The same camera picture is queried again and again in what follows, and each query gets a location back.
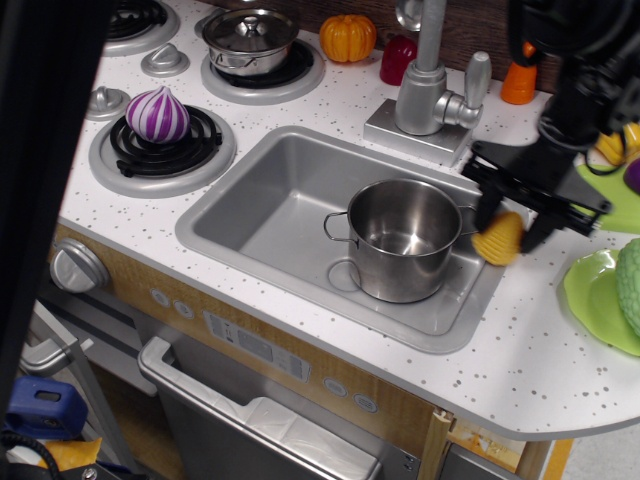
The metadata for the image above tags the green plate back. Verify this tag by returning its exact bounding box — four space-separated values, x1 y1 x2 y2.
576 165 640 235

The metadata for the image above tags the yellow toy corn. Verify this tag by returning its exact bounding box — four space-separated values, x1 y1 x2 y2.
471 211 524 266

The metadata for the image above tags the silver toy faucet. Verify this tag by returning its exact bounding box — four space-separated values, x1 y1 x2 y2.
363 0 492 167

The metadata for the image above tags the silver oven door handle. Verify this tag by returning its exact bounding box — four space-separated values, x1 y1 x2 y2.
138 337 384 479

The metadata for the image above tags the green bumpy toy vegetable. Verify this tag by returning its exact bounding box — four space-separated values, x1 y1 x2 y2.
616 238 639 335

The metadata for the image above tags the grey toy sink basin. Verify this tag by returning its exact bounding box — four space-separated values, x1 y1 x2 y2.
176 126 503 354

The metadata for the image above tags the small lidded steel pot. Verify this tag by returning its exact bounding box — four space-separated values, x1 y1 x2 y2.
201 8 299 77

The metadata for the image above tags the silver stove knob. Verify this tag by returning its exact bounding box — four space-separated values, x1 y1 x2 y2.
140 43 190 78
85 86 131 121

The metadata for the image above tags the purple striped toy onion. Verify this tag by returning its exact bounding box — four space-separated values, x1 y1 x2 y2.
125 86 191 144

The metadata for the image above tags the stove burner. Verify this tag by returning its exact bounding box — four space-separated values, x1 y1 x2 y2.
88 106 236 199
201 40 325 106
102 0 180 57

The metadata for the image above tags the silver stove knob upper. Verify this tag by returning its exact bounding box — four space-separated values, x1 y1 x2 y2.
140 43 190 78

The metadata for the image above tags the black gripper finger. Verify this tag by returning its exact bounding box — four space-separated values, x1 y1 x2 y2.
521 211 566 254
474 184 504 232

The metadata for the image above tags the red toy pepper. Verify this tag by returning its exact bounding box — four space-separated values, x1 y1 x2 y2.
379 35 417 86

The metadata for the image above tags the orange toy pumpkin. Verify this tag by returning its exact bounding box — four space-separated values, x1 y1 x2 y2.
319 14 377 63

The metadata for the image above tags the blue clamp tool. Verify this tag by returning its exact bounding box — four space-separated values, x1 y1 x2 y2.
4 376 88 440

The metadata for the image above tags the black foreground post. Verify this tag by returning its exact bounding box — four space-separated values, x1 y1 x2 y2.
0 0 119 441

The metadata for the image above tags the silver oven dial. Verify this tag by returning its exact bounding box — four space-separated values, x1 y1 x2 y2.
49 238 110 294

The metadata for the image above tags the orange toy carrot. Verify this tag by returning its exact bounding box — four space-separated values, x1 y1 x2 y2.
500 61 538 105

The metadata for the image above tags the back right stove burner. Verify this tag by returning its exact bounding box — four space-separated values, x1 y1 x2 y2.
201 40 325 106

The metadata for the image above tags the silver stove knob middle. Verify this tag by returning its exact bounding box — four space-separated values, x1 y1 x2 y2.
85 86 131 121

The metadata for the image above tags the purple toy eggplant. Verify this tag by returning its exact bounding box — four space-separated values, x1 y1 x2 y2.
623 158 640 194

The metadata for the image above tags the green plate front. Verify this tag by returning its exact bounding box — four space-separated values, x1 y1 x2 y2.
563 249 639 357

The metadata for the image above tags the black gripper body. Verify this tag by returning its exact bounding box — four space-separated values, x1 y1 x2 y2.
462 127 613 235

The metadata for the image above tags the silver dishwasher door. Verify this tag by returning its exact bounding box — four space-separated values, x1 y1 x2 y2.
138 327 421 479

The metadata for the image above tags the yellow toy fruit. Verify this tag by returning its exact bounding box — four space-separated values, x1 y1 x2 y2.
595 123 639 166

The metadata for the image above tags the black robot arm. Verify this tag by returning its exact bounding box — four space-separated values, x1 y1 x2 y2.
462 1 639 253

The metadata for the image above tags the front right stove burner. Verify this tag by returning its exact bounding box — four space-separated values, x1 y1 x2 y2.
88 106 236 199

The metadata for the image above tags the green plate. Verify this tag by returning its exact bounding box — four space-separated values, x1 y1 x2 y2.
563 249 639 357
576 165 640 235

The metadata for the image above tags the steel pot in sink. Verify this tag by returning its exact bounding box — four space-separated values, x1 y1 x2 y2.
323 178 476 304

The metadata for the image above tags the back left stove burner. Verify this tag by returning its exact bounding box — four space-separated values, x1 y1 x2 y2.
102 0 180 57

